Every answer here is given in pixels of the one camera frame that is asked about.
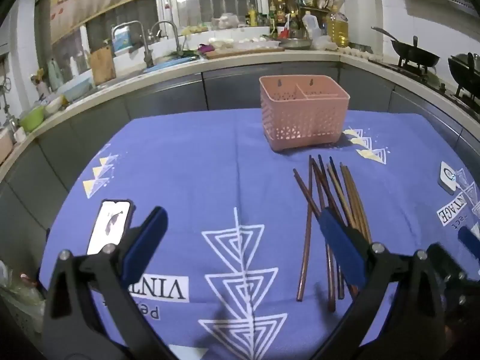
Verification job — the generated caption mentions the clear plastic food trays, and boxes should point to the clear plastic food trays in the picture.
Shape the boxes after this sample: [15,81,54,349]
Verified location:
[207,34,279,51]

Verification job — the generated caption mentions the blue printed tablecloth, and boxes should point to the blue printed tablecloth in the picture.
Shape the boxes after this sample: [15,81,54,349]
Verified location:
[39,109,480,360]

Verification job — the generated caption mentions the bundle of brown chopsticks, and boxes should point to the bundle of brown chopsticks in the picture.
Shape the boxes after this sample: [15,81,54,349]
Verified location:
[292,154,373,313]

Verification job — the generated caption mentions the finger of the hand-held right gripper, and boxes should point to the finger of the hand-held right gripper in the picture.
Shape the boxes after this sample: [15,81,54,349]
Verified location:
[457,227,480,262]
[427,243,480,293]

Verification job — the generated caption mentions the blue plastic basin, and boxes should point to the blue plastic basin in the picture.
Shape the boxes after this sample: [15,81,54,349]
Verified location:
[143,59,190,74]

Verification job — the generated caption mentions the cluster of condiment bottles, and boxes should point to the cluster of condiment bottles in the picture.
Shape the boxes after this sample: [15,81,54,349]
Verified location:
[245,0,347,41]

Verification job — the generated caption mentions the metal dish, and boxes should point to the metal dish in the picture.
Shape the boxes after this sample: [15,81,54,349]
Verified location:
[279,37,313,50]

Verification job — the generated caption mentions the lidded steel pot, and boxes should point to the lidded steel pot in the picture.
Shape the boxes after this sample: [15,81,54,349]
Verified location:
[448,52,480,100]

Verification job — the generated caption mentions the flat wooden cutting board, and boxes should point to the flat wooden cutting board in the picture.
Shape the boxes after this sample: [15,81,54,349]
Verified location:
[204,44,286,60]

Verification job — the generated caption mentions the green bowl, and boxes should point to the green bowl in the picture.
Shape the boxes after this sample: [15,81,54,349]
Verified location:
[19,106,46,133]

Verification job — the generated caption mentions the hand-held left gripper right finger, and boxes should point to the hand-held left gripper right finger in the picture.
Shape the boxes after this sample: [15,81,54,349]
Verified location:
[310,207,448,360]

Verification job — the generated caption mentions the upright wooden cutting board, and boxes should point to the upright wooden cutting board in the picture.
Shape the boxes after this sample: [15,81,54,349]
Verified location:
[89,44,116,86]

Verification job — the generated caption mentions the black gas stove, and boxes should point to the black gas stove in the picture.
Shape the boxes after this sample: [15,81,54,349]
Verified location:
[369,57,480,111]

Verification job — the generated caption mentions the small white tag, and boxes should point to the small white tag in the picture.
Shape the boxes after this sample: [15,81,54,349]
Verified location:
[437,161,459,196]

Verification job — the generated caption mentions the tall steel faucet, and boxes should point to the tall steel faucet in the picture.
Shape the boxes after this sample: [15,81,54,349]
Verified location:
[111,20,154,69]

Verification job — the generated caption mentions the row of eggs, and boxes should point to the row of eggs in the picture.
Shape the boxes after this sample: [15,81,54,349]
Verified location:
[337,45,372,60]

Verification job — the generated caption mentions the large cooking oil bottle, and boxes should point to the large cooking oil bottle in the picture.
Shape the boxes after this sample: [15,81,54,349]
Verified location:
[325,9,350,48]

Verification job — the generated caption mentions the white bowl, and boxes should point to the white bowl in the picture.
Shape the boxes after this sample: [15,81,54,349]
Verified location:
[44,95,65,116]

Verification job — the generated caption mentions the white plastic jug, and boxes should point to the white plastic jug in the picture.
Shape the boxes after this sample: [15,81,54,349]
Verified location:
[301,11,322,39]

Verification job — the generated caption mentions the grey kitchen counter cabinets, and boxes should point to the grey kitchen counter cabinets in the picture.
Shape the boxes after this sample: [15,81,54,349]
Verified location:
[0,49,480,271]

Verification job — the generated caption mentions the black wok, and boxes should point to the black wok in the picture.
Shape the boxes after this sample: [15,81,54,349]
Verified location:
[371,26,441,71]

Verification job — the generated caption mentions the black smartphone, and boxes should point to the black smartphone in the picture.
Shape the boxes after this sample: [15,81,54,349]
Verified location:
[86,199,135,256]

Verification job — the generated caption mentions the pink plastic utensil basket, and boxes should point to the pink plastic utensil basket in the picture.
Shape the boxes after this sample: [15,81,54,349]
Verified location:
[259,75,351,153]

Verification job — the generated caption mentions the blue label detergent jug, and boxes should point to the blue label detergent jug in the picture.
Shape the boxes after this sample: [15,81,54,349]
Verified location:
[112,26,133,54]

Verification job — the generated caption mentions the steel sink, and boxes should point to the steel sink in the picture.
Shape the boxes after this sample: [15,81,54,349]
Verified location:
[94,58,196,91]

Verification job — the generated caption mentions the curved steel faucet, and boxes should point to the curved steel faucet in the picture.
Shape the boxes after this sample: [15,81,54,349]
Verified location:
[150,20,181,56]

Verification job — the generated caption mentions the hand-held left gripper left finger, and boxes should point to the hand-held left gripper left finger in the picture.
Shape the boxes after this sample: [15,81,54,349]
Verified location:
[41,206,177,360]

